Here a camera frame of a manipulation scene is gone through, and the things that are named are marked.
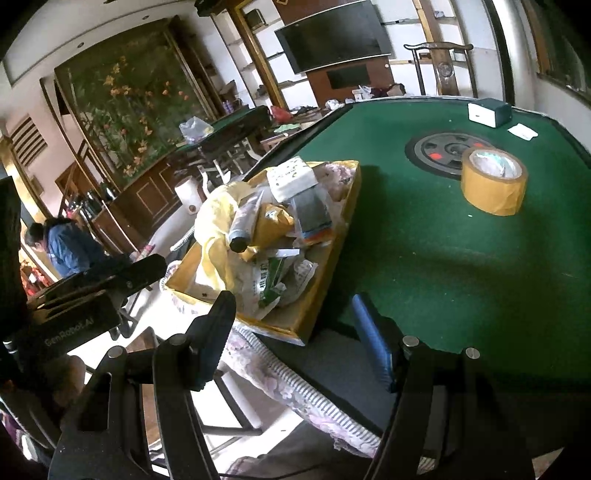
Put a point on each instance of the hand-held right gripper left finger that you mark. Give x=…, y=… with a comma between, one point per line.
x=207, y=346

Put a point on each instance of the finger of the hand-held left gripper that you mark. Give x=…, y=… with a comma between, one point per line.
x=138, y=273

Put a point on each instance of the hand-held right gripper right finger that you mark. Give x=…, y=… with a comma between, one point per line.
x=374, y=337

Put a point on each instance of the yellow wooden tray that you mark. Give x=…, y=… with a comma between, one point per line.
x=281, y=331

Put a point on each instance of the green white foil packet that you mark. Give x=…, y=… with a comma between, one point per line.
x=272, y=284

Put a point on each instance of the grey squeeze tube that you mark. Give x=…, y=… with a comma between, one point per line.
x=242, y=221

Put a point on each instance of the small white patterned box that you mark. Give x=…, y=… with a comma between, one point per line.
x=291, y=177

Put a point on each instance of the person's left hand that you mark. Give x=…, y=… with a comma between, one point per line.
x=69, y=376

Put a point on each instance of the clear plastic bag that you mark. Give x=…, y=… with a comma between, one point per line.
x=196, y=130

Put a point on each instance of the large flower painting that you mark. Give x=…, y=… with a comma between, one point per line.
x=129, y=106

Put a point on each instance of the green mahjong table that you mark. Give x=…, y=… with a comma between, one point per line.
x=235, y=122

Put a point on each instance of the yellow tape roll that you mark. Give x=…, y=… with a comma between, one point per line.
x=494, y=189

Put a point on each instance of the grey table centre disc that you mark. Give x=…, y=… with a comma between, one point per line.
x=443, y=152

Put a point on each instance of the dark green white box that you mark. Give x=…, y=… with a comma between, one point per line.
x=485, y=114

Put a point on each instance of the white card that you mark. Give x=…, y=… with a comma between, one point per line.
x=522, y=132

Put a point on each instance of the dark wooden chair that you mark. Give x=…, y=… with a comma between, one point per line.
x=443, y=69

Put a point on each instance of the black flat television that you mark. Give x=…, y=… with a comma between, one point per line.
x=337, y=37

